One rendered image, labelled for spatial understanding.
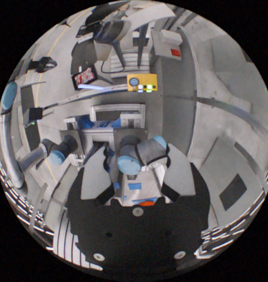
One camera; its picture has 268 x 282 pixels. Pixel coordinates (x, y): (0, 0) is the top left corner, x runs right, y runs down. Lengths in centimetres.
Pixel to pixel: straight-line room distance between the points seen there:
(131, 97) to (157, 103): 44
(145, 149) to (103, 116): 116
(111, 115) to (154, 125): 76
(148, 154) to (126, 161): 10
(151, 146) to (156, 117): 128
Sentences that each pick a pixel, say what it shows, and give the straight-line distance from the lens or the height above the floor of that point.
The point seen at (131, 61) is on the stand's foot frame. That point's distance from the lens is 165.
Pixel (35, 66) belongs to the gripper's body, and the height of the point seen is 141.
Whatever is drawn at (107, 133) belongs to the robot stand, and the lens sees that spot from 73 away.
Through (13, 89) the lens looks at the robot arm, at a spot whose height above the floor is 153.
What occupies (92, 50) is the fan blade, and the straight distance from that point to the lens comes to 53.
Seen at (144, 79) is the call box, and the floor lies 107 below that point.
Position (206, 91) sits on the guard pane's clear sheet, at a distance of 69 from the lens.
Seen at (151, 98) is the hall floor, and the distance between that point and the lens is 161.
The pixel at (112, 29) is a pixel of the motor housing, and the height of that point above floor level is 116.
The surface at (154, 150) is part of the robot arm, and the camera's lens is 41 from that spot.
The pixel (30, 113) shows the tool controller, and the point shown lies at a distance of 90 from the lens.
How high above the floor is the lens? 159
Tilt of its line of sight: 62 degrees down
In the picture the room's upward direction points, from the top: 179 degrees clockwise
